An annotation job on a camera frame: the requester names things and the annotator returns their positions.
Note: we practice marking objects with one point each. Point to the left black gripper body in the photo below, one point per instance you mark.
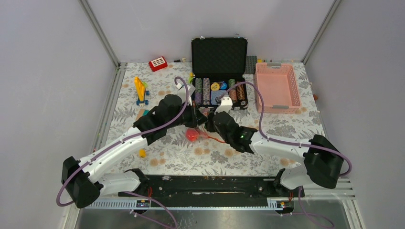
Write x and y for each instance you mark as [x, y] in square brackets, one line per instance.
[190, 119]

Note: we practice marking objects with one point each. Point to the clear orange-zip bag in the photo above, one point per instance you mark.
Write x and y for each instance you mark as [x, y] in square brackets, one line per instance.
[205, 132]

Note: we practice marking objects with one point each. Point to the pink plastic basket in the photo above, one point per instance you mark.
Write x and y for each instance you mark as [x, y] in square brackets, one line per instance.
[277, 88]

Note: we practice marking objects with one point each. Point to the yellow blue toy cart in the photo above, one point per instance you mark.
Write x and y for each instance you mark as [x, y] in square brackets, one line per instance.
[142, 92]

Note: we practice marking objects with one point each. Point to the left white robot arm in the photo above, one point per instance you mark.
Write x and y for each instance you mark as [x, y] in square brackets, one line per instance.
[86, 179]

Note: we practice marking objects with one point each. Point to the green yellow toy figure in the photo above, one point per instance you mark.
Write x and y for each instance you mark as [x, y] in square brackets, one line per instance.
[191, 78]

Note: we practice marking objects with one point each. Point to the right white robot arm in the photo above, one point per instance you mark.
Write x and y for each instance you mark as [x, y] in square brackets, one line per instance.
[319, 161]

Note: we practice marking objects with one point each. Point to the grey building baseplate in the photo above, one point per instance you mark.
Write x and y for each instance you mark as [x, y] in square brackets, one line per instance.
[250, 66]

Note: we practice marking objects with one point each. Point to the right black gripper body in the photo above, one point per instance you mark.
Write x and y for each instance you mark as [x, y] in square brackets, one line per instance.
[212, 127]

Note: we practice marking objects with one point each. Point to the wooden teal toy blocks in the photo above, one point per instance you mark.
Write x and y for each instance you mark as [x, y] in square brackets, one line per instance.
[141, 113]

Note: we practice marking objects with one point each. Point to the small yellow toy piece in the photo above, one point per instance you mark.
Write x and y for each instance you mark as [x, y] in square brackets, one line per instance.
[142, 153]

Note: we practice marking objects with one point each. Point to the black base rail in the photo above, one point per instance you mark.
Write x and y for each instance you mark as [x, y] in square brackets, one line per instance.
[213, 191]

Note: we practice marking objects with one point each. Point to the red white toy block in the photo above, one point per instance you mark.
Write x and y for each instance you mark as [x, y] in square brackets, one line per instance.
[158, 64]

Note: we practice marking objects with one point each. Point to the floral table mat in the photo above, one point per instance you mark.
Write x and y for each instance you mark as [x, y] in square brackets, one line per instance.
[174, 154]

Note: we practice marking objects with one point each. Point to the black poker chip case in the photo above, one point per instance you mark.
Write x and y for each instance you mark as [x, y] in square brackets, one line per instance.
[217, 64]

